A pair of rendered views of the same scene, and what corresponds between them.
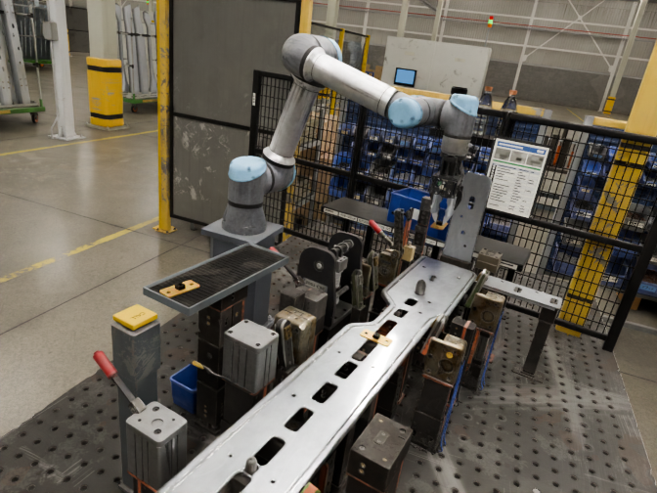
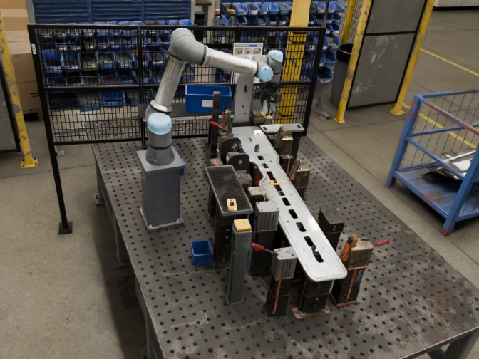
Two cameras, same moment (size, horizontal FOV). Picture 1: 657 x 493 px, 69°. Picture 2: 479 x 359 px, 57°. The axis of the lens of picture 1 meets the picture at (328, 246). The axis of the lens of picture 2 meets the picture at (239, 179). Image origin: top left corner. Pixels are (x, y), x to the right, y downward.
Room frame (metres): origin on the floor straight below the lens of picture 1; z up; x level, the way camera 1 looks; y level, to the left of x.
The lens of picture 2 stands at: (-0.17, 1.41, 2.33)
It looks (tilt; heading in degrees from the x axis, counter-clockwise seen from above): 34 degrees down; 315
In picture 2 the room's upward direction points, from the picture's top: 6 degrees clockwise
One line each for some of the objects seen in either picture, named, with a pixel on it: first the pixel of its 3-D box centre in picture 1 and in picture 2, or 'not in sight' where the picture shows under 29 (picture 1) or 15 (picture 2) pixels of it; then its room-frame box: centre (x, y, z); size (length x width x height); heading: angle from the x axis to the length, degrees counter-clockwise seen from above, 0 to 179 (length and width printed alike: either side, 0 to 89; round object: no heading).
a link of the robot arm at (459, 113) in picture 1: (459, 115); (274, 62); (1.34, -0.31, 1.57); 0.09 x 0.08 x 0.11; 62
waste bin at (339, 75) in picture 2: not in sight; (350, 76); (2.84, -3.51, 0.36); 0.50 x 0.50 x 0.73
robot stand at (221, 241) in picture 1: (240, 279); (160, 189); (1.52, 0.29, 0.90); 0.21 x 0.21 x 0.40; 72
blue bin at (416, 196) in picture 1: (427, 213); (207, 99); (1.98, -0.40, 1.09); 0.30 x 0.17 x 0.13; 53
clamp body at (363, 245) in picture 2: not in sight; (351, 271); (0.49, -0.06, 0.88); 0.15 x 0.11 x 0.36; 63
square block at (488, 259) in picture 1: (479, 294); (256, 135); (1.70, -0.61, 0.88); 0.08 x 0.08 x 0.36; 63
